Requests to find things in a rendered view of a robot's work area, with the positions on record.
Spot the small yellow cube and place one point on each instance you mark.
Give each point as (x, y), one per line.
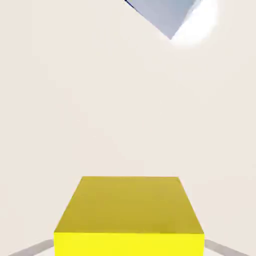
(129, 216)

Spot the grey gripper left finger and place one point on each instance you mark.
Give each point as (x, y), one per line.
(42, 249)

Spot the large blue box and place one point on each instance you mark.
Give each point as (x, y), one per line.
(164, 16)

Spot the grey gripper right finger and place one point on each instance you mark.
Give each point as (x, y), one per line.
(217, 249)

